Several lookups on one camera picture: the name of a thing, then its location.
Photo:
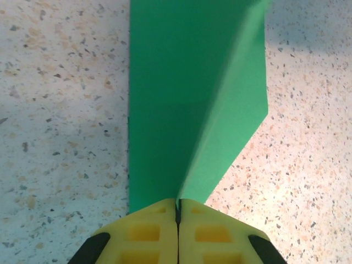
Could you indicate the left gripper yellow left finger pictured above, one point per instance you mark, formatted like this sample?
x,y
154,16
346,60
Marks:
x,y
143,242

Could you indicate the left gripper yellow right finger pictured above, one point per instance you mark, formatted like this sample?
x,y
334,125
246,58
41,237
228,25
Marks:
x,y
214,242

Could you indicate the green paper sheet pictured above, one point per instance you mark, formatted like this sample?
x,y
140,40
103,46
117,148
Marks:
x,y
178,96

